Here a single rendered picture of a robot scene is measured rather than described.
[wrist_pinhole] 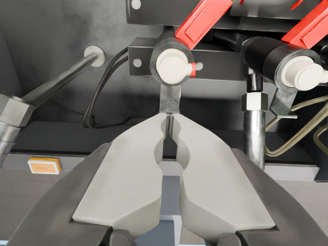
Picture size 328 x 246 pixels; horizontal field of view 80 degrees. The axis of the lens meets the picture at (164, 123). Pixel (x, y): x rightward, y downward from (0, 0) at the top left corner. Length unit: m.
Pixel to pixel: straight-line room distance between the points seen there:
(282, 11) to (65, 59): 0.37
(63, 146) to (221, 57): 0.34
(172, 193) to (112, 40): 0.61
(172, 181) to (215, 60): 0.67
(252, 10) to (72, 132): 0.40
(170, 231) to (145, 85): 0.52
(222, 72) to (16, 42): 0.39
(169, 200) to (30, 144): 0.52
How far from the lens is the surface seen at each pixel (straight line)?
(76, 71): 0.33
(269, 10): 0.26
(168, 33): 0.17
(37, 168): 0.45
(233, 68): 0.28
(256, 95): 0.19
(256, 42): 0.19
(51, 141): 0.47
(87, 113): 0.26
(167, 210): 0.78
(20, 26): 0.49
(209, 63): 0.27
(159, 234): 0.77
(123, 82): 0.44
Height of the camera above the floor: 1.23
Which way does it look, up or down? 59 degrees down
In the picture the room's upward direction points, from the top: 179 degrees counter-clockwise
